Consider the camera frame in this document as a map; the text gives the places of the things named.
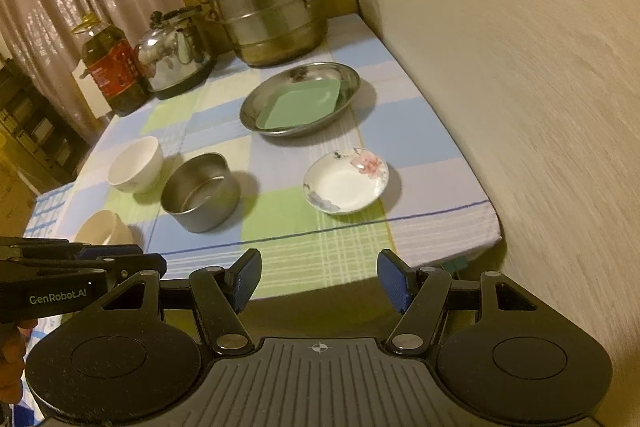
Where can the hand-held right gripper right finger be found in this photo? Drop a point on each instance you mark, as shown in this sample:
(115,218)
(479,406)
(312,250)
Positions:
(392,281)

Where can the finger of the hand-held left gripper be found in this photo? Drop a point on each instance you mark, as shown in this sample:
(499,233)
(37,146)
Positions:
(110,250)
(140,264)

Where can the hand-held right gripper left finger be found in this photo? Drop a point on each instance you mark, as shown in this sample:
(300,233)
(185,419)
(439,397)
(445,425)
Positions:
(246,278)

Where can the stainless steel bowl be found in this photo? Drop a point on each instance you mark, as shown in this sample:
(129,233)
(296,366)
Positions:
(200,212)

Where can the white ceramic bowl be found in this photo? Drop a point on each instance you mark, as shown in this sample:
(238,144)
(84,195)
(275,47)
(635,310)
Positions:
(135,162)

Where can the white floral dish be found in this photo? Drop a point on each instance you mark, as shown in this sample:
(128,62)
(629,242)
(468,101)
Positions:
(340,187)

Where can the green square plate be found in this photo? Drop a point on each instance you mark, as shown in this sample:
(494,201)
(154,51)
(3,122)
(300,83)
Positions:
(300,104)

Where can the large stainless steel plate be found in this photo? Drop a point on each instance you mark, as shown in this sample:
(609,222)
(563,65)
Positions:
(272,88)

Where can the person's left hand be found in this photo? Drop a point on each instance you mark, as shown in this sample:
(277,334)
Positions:
(10,357)

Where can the plaid blue green tablecloth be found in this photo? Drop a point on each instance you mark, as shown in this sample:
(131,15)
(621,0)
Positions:
(300,247)

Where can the blue white grid cloth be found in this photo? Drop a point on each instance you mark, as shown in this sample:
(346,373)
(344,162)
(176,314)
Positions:
(52,212)

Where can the dark shelf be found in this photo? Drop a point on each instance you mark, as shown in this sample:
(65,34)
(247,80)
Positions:
(30,122)

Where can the cooking oil bottle red label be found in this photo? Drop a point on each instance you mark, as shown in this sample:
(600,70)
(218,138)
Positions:
(112,72)

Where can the stainless steel kettle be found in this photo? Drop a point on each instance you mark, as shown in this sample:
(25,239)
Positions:
(175,57)

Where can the stainless steel steamer pot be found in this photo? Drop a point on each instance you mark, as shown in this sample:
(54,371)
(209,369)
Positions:
(270,7)

